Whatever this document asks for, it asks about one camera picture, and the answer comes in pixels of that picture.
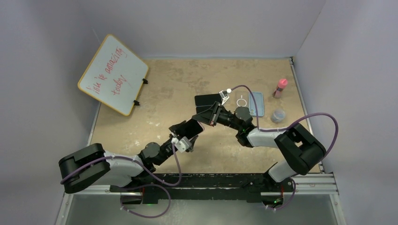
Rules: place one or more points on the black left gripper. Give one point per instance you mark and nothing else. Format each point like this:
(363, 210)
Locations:
(175, 128)

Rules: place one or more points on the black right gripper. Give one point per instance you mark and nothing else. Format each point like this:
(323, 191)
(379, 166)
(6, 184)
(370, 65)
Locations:
(206, 118)

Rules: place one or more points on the pink cased smartphone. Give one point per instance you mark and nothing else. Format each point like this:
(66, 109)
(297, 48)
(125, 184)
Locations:
(191, 128)

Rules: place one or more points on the black screen smartphone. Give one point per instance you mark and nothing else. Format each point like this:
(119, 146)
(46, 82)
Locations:
(207, 99)

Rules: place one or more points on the clear phone case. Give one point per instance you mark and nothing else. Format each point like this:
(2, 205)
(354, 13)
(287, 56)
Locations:
(242, 99)

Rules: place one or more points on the light blue phone case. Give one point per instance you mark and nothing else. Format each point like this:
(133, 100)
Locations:
(256, 104)

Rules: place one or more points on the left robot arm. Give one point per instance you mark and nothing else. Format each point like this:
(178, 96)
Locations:
(93, 165)

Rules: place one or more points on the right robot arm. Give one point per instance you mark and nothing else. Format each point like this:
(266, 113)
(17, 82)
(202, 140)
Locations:
(300, 149)

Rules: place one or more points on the clear plastic cup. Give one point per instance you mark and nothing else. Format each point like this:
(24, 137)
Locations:
(278, 115)

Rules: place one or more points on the pink capped bottle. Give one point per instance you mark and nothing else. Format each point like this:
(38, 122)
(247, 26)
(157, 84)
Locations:
(279, 88)

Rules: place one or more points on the whiteboard with red writing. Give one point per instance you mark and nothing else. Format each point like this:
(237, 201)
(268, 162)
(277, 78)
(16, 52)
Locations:
(114, 76)

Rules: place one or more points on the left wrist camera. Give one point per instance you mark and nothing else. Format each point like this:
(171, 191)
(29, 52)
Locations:
(180, 144)

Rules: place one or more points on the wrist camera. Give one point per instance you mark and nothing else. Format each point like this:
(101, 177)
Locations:
(224, 94)
(180, 144)

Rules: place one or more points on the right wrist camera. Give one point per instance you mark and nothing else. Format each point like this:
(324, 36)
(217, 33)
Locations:
(224, 94)

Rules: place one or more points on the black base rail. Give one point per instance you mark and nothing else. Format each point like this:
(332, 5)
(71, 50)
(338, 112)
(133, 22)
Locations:
(248, 187)

